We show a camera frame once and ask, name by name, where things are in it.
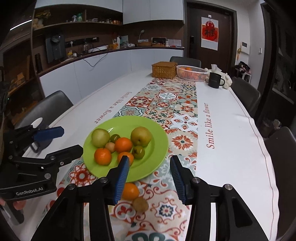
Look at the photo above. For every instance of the small green fruit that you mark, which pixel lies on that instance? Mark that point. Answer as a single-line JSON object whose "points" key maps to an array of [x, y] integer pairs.
{"points": [[138, 152], [115, 138]]}

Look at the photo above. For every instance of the dark wooden bookshelf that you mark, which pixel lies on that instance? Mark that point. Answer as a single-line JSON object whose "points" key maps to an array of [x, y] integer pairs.
{"points": [[16, 81]]}

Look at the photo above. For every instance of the red wall calendar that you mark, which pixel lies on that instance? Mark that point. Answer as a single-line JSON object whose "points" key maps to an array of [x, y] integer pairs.
{"points": [[209, 32]]}

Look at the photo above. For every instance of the white paper stand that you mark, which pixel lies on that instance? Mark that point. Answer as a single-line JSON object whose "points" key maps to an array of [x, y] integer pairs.
{"points": [[174, 42]]}

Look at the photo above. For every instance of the brown kiwi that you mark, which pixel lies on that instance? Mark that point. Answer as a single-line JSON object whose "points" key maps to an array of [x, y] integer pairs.
{"points": [[140, 204], [110, 147]]}

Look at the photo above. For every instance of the glass sliding door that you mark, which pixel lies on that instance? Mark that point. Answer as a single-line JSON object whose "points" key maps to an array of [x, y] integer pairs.
{"points": [[284, 69]]}

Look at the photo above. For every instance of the tall yellow pear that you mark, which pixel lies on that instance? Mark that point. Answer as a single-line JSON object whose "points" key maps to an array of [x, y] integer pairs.
{"points": [[141, 136]]}

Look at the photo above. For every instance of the small white stool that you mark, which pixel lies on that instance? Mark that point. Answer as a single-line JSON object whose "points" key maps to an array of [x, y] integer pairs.
{"points": [[246, 77]]}

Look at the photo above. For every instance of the dark grey chair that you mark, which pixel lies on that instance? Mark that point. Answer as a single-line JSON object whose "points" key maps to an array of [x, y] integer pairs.
{"points": [[185, 60], [282, 157], [245, 95], [55, 102]]}

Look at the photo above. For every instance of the black countertop appliance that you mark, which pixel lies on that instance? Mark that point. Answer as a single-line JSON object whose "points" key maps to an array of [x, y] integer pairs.
{"points": [[54, 51]]}

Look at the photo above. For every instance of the dark thermos bottle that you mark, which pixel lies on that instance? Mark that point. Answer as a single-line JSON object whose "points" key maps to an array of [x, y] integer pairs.
{"points": [[38, 63]]}

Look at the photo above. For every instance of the grey desk lamp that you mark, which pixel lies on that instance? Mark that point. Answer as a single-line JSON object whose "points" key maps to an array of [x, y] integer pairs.
{"points": [[141, 32]]}

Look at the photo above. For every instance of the patterned table runner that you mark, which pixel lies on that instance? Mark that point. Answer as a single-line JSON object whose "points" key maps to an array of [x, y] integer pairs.
{"points": [[161, 111]]}

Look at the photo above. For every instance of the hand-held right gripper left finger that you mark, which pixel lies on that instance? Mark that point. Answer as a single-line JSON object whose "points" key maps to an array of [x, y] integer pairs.
{"points": [[122, 176]]}

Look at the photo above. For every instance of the wicker box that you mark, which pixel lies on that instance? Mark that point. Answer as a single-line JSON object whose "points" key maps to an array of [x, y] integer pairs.
{"points": [[164, 70]]}

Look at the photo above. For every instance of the person's left hand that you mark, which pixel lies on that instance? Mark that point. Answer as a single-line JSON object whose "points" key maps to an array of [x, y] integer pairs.
{"points": [[19, 205]]}

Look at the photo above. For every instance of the black wall socket strip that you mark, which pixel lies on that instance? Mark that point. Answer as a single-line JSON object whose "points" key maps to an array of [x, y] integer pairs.
{"points": [[78, 41]]}

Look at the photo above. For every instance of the white wall cabinets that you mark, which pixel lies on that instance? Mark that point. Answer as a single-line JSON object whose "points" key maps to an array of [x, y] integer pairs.
{"points": [[150, 11]]}

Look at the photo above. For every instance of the black mug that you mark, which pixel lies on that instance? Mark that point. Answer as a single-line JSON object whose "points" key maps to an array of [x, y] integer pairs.
{"points": [[214, 81]]}

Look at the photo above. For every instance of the green plate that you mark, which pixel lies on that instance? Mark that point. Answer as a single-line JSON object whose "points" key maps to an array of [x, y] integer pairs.
{"points": [[152, 162]]}

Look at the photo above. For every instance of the dark blue mug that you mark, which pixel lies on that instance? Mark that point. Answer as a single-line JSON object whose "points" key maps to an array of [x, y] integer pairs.
{"points": [[38, 121]]}

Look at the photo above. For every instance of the round green pear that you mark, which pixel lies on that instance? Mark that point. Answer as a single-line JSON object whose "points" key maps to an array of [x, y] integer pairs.
{"points": [[100, 138]]}

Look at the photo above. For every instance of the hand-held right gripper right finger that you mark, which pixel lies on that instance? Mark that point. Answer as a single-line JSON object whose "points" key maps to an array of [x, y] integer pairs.
{"points": [[178, 178]]}

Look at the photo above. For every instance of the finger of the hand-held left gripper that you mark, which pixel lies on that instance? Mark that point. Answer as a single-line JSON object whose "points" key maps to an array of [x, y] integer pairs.
{"points": [[64, 153], [49, 133]]}

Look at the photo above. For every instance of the dark box on counter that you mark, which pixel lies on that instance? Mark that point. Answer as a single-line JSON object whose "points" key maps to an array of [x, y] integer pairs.
{"points": [[159, 41]]}

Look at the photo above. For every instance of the white base cabinets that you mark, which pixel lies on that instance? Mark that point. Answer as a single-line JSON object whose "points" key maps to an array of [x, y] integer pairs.
{"points": [[104, 69]]}

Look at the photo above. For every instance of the dark wooden wall shelf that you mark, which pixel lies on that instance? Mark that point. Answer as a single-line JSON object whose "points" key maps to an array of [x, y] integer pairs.
{"points": [[81, 23]]}

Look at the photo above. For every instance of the pile of bags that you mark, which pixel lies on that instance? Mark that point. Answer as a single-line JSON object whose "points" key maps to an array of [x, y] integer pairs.
{"points": [[242, 67]]}

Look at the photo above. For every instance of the yellow flower bunch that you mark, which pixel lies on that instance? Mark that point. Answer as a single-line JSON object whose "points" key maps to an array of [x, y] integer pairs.
{"points": [[42, 16]]}

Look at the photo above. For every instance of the white intercom panel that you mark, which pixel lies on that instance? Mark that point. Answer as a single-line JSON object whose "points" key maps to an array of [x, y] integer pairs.
{"points": [[245, 48]]}

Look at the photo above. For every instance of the dark brown door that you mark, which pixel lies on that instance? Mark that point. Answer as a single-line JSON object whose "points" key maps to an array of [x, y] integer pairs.
{"points": [[196, 25]]}

